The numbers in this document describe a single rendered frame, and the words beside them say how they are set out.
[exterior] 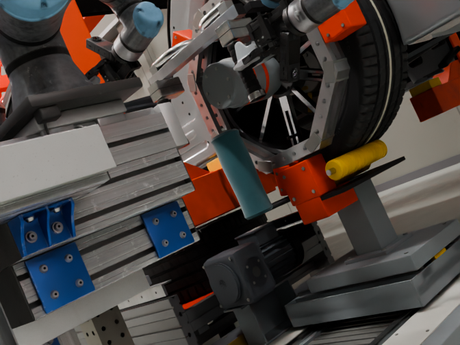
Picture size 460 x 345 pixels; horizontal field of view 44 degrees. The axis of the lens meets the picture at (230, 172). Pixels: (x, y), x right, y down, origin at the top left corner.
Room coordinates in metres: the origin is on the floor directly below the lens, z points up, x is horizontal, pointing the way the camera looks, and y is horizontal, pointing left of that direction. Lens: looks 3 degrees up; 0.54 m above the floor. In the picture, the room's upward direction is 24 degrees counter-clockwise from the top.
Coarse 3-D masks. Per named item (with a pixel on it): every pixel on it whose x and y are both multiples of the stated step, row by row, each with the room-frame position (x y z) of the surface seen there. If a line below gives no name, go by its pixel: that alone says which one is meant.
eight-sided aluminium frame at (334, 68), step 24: (216, 0) 1.62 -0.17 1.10; (192, 24) 1.72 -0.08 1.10; (336, 48) 1.45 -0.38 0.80; (192, 72) 1.80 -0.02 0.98; (336, 72) 1.43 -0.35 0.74; (336, 96) 1.50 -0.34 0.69; (216, 120) 1.80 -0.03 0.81; (336, 120) 1.54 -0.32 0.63; (312, 144) 1.55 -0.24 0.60; (264, 168) 1.70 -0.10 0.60
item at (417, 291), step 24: (456, 240) 1.70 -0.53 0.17; (432, 264) 1.57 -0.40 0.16; (456, 264) 1.65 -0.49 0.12; (336, 288) 1.78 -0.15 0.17; (360, 288) 1.69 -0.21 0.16; (384, 288) 1.56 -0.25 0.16; (408, 288) 1.51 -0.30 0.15; (432, 288) 1.54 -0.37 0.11; (288, 312) 1.86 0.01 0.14; (312, 312) 1.78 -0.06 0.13; (336, 312) 1.71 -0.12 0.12; (360, 312) 1.65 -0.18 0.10; (384, 312) 1.59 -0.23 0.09
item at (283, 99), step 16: (256, 16) 1.84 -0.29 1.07; (224, 48) 1.83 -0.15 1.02; (304, 48) 1.59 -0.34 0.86; (304, 64) 1.66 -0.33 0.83; (304, 80) 1.68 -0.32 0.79; (320, 80) 1.59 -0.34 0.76; (272, 96) 1.73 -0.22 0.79; (288, 96) 1.70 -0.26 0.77; (304, 96) 1.65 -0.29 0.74; (240, 112) 1.88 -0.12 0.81; (256, 112) 1.93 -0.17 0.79; (272, 112) 1.97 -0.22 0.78; (288, 112) 1.71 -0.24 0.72; (240, 128) 1.84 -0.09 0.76; (256, 128) 1.87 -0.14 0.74; (272, 128) 1.91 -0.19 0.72; (288, 128) 1.73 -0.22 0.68; (256, 144) 1.81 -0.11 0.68; (272, 144) 1.80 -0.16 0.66; (288, 144) 1.80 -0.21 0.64
